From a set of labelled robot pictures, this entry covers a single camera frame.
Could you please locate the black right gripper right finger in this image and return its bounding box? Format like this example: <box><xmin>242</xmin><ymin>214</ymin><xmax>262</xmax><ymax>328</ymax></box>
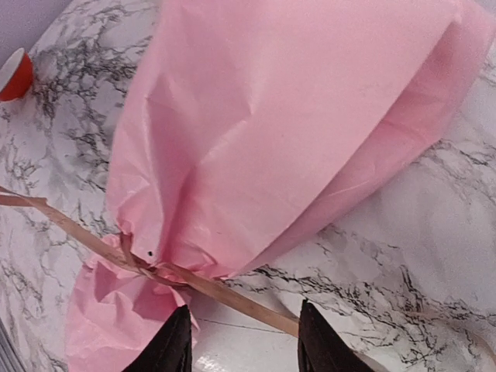
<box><xmin>298</xmin><ymin>300</ymin><xmax>372</xmax><ymax>372</ymax></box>

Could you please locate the white bowl with red outside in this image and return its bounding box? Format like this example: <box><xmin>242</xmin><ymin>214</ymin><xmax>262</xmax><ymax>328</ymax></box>
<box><xmin>0</xmin><ymin>48</ymin><xmax>34</xmax><ymax>102</ymax></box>

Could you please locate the pink wrapping paper sheet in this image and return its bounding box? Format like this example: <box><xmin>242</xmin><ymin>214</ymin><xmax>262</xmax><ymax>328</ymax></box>
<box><xmin>64</xmin><ymin>0</ymin><xmax>491</xmax><ymax>372</ymax></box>

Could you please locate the beige raffia ribbon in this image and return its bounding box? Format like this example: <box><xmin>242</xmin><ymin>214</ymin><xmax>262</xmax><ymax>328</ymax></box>
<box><xmin>1</xmin><ymin>188</ymin><xmax>303</xmax><ymax>336</ymax></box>

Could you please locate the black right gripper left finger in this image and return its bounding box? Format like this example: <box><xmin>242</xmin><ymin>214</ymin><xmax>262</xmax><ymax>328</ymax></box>
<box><xmin>129</xmin><ymin>305</ymin><xmax>192</xmax><ymax>372</ymax></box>

